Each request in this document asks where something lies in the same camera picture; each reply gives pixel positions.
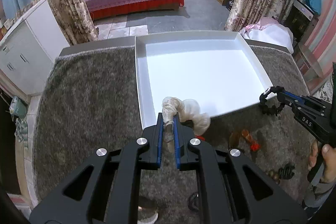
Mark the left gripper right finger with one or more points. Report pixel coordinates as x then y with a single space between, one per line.
184 145

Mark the person's right hand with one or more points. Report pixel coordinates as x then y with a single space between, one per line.
329 157

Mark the teal cloth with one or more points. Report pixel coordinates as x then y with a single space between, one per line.
315 5

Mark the grey shaggy rug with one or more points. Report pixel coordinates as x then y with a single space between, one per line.
90 101

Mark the white cabinet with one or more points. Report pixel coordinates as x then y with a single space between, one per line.
30 47

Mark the black scrunchie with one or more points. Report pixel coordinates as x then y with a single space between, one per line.
274 110

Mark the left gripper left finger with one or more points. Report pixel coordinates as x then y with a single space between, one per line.
150 145

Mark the cream scrunchie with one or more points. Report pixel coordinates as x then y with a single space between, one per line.
187 110

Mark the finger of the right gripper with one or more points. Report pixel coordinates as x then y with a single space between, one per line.
289 99
264 95

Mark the white shallow tray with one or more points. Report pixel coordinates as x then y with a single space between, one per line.
218 69

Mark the white and pink bag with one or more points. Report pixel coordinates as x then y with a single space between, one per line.
270 31

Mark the black appliance with panel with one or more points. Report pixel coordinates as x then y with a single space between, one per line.
301 20

